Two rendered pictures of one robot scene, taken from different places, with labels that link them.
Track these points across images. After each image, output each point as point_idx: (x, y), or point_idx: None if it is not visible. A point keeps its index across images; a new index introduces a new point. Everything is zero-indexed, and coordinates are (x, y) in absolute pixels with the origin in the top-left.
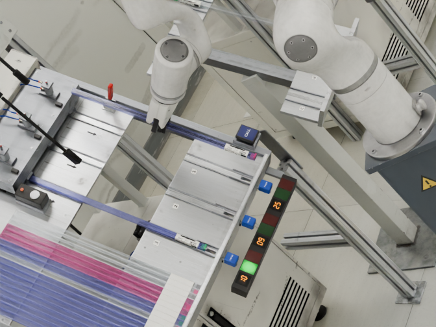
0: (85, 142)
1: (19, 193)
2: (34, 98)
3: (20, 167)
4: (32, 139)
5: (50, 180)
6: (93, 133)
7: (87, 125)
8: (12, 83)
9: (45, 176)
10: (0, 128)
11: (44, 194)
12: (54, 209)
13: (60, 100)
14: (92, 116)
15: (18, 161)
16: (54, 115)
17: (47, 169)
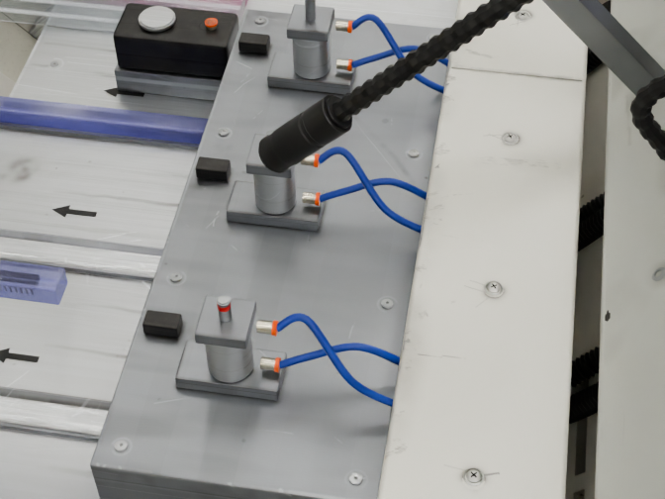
0: (38, 312)
1: (217, 18)
2: (302, 333)
3: (240, 62)
4: (233, 161)
5: (145, 151)
6: (9, 357)
7: (46, 387)
8: (437, 341)
9: (172, 157)
10: (400, 177)
11: (122, 30)
12: (101, 70)
13: (167, 353)
14: (29, 437)
15: (257, 78)
16: (169, 278)
17: (171, 182)
